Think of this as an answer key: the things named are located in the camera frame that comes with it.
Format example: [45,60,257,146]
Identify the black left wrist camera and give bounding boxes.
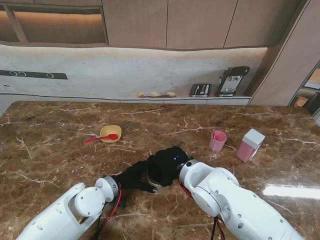
[117,194,127,211]

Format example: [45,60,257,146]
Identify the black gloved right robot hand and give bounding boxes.
[147,146,194,188]

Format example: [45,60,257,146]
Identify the red black arm cable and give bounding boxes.
[94,182,127,240]
[180,181,227,240]

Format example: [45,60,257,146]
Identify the black silver toaster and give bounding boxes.
[188,83,212,98]

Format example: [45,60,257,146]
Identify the wooden wall cabinets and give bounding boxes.
[101,0,309,52]

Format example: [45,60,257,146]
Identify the round wooden ornament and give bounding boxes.
[294,96,309,108]

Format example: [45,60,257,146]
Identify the yellow plastic bowl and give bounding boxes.
[99,125,123,144]

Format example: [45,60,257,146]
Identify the black wall control panel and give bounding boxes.
[0,69,69,81]

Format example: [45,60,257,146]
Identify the clear jar of grain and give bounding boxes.
[146,174,170,194]

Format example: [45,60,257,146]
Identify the wooden cutting board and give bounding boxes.
[149,91,177,98]

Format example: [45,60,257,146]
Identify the lit open shelf niche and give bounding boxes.
[0,0,110,47]

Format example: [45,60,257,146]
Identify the black espresso machine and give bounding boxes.
[218,65,251,98]

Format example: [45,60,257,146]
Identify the red black left arm cable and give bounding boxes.
[94,182,127,240]

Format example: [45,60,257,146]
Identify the red plastic measuring spoon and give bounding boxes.
[84,133,119,144]

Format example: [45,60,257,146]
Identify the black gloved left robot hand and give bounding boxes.
[113,159,159,195]

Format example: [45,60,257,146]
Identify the tall wooden cabinet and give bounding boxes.
[249,0,320,107]

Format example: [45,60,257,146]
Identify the white square container lid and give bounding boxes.
[242,128,266,149]

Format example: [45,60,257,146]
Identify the pink plastic measuring cup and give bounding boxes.
[208,129,228,153]

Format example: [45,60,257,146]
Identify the red black right arm cable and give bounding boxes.
[180,181,227,240]

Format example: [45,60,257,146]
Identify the pink container with white lid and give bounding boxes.
[236,139,263,163]

